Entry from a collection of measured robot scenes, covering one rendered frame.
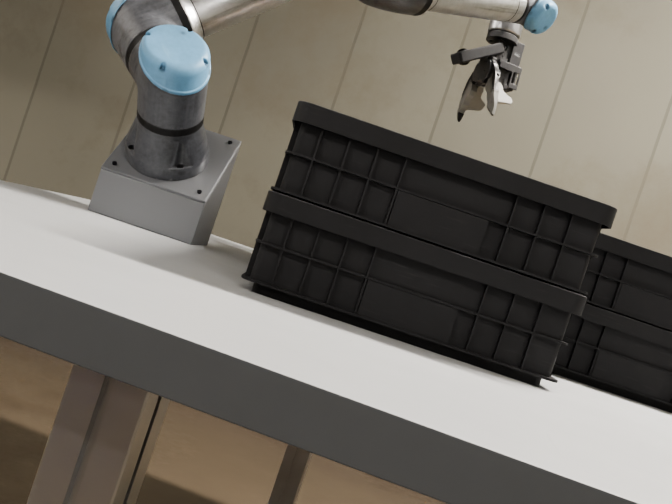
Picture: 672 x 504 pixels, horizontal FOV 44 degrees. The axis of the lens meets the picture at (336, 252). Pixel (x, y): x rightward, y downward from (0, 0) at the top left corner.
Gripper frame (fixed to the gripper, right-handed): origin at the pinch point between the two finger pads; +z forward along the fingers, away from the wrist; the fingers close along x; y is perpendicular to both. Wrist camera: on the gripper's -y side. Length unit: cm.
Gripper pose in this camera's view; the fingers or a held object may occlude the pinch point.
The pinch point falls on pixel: (471, 118)
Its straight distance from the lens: 190.3
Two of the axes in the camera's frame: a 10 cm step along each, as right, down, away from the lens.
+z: -2.7, 9.6, -0.4
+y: 8.9, 2.7, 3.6
